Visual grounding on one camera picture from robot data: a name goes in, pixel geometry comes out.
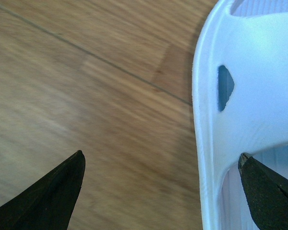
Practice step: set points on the left gripper camera black left finger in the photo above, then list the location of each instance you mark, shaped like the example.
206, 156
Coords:
47, 204

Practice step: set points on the light blue slipper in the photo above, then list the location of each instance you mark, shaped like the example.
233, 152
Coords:
240, 103

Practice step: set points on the left gripper camera black right finger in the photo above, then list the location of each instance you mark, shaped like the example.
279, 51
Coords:
266, 192

